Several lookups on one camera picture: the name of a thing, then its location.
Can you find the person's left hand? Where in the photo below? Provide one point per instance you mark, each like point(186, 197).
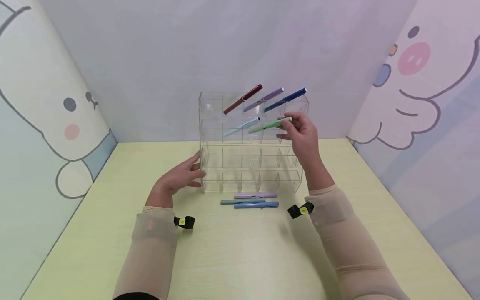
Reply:
point(175, 178)

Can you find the person's right hand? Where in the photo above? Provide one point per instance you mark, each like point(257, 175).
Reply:
point(305, 139)

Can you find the person's left index finger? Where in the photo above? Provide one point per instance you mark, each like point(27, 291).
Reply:
point(198, 173)

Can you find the person's right fingers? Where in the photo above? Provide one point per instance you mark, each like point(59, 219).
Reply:
point(287, 133)

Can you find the person's left fingers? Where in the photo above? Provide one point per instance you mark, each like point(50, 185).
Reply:
point(195, 183)

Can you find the person's right index finger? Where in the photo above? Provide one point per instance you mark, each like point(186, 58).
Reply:
point(288, 121)

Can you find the person's left thumb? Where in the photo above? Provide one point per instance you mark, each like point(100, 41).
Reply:
point(190, 160)

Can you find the person's right thumb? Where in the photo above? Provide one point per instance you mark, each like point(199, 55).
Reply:
point(298, 116)

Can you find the light green pen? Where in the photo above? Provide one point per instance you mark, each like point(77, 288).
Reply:
point(267, 125)

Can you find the person's left forearm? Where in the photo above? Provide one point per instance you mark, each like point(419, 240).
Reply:
point(152, 250)

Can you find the person's right forearm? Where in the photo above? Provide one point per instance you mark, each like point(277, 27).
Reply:
point(348, 246)

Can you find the dark blue pen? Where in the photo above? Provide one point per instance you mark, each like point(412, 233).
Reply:
point(285, 100)

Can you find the purple pen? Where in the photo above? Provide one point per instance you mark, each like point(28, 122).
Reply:
point(263, 99)

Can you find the black wrist band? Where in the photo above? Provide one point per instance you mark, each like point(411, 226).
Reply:
point(185, 222)
point(300, 210)

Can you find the clear acrylic compartment organizer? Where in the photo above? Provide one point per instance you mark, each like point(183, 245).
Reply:
point(240, 160)

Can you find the pale blue pen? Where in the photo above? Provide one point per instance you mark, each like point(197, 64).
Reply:
point(242, 126)

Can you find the teal pen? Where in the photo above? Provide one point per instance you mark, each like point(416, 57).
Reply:
point(242, 201)

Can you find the dark red pen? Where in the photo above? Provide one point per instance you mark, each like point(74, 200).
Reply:
point(242, 99)

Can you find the lilac pen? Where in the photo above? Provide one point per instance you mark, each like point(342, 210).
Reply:
point(255, 195)

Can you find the sky blue pen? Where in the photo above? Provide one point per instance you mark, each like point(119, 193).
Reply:
point(257, 205)

